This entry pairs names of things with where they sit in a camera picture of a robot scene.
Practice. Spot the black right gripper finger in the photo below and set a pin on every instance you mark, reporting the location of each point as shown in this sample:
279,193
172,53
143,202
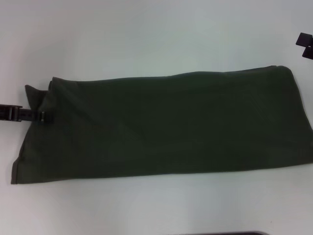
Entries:
304,39
308,54

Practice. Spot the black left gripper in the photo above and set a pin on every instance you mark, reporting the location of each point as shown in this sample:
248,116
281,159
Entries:
9,112

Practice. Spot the dark green printed T-shirt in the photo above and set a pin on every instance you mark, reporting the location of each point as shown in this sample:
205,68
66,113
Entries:
159,127

